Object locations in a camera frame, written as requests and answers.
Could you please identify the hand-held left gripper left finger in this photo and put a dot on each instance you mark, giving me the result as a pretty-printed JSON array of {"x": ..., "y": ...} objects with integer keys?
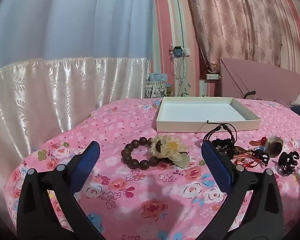
[{"x": 87, "y": 162}]

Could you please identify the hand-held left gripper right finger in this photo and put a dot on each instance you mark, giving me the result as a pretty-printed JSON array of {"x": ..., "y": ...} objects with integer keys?
[{"x": 218, "y": 165}]

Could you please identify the pale jade pendant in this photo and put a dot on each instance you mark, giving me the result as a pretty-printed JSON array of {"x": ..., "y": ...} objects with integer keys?
[{"x": 182, "y": 160}]

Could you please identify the small black hair claw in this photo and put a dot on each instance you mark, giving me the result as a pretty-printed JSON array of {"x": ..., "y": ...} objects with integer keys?
[{"x": 263, "y": 156}]

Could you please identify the white shallow cardboard box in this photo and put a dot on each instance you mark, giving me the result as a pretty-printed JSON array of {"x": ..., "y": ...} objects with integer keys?
[{"x": 197, "y": 111}]

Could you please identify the large black hair claw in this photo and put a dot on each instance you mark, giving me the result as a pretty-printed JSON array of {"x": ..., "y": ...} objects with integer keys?
[{"x": 286, "y": 160}]

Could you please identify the red bead charm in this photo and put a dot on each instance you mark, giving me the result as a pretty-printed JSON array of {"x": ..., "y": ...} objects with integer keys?
[{"x": 256, "y": 142}]

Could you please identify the brown round bangle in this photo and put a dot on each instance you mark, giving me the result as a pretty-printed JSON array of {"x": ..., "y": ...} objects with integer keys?
[{"x": 275, "y": 147}]

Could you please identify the pink floral bed sheet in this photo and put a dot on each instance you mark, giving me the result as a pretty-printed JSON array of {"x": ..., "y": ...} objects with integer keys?
[{"x": 140, "y": 192}]

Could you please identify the white satin curtain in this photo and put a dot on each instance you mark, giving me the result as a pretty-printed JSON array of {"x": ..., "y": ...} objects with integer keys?
[{"x": 52, "y": 92}]

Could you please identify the white power strip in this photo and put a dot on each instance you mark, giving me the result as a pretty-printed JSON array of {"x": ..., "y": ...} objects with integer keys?
[{"x": 212, "y": 76}]

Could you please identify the pink headboard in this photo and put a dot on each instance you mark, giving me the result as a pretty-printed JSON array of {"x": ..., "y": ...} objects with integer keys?
[{"x": 265, "y": 82}]

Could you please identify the black and white patterned bag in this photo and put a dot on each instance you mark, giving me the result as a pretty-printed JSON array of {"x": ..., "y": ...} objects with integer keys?
[{"x": 155, "y": 90}]

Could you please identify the white crumpled cloth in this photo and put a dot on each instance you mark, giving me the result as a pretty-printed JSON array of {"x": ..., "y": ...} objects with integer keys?
[{"x": 299, "y": 100}]

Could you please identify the blue gift bag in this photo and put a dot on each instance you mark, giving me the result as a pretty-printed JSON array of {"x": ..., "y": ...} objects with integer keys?
[{"x": 157, "y": 77}]

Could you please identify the blue plug-in charger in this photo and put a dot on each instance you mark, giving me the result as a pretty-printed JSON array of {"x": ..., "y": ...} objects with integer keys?
[{"x": 178, "y": 52}]

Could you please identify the blue sheer curtain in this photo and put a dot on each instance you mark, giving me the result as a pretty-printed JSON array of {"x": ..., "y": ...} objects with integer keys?
[{"x": 65, "y": 17}]

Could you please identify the pink patterned curtain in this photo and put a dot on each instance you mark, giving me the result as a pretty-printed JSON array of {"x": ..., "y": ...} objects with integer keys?
[{"x": 235, "y": 17}]

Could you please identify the white wall socket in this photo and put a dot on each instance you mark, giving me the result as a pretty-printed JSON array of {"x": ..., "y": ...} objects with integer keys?
[{"x": 187, "y": 51}]

